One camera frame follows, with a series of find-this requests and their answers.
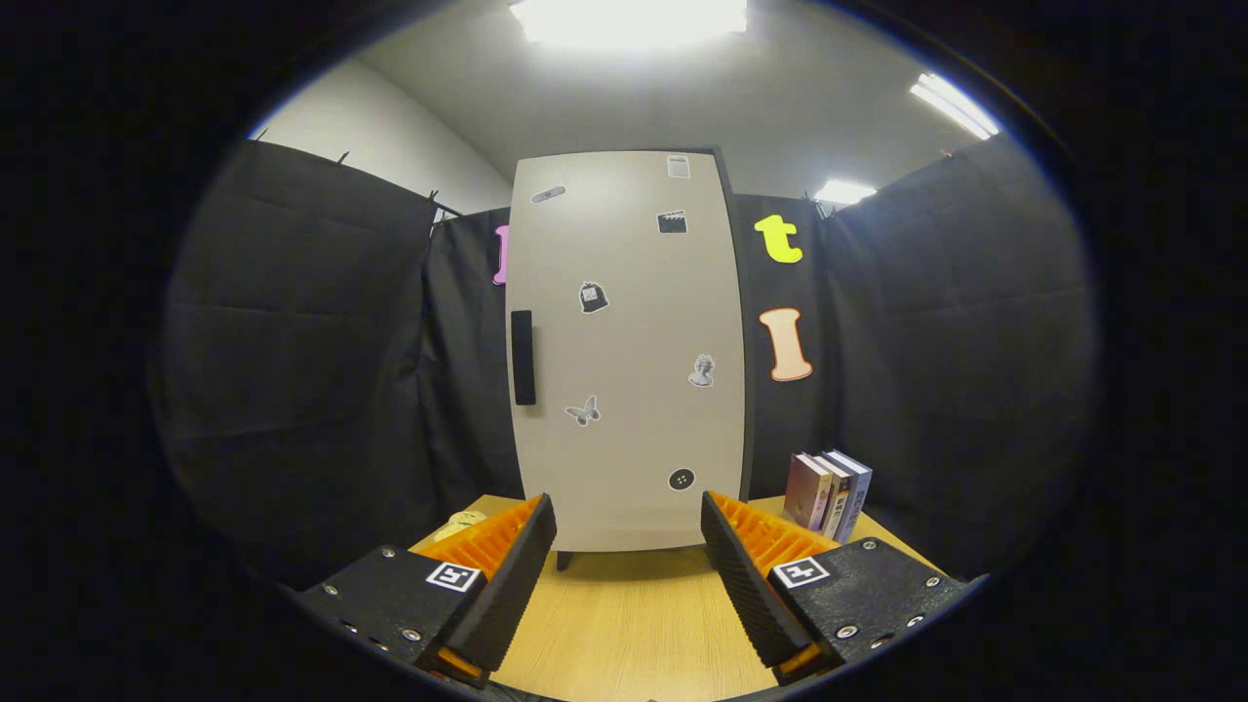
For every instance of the black backdrop cloth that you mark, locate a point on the black backdrop cloth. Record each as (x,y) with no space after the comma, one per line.
(292,341)

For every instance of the long ceiling light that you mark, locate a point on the long ceiling light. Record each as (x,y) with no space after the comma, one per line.
(954,105)

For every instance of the small ceiling light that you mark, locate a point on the small ceiling light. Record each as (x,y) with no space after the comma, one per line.
(843,191)

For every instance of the maroon book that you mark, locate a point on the maroon book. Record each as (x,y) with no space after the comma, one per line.
(804,492)

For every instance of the yellow plush toy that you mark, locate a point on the yellow plush toy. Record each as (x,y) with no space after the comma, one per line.
(458,526)

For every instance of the large ceiling light panel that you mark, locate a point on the large ceiling light panel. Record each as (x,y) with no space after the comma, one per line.
(629,21)

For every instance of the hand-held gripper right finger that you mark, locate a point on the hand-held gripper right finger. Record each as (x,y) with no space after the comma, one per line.
(751,585)

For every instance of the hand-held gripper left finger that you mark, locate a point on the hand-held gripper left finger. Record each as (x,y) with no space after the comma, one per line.
(512,585)

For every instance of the grey cabinet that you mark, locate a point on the grey cabinet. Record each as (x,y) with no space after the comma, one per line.
(746,409)

